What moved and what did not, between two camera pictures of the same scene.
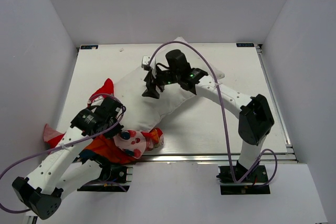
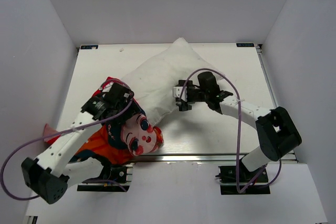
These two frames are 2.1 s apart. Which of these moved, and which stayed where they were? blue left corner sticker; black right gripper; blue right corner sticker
Moved: black right gripper
Stayed: blue left corner sticker; blue right corner sticker
